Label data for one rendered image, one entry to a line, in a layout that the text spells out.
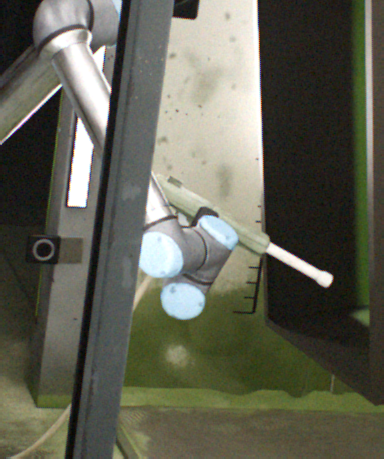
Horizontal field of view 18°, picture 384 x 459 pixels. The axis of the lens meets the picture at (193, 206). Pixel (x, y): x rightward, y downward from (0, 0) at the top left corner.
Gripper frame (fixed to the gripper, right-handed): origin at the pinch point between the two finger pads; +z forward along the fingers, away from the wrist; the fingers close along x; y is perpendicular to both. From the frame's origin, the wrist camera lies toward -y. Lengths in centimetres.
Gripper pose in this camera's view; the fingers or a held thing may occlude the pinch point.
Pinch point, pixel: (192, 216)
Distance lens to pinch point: 285.7
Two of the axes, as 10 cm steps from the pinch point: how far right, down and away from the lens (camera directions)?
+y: -5.1, 7.7, 3.9
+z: 0.2, -4.5, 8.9
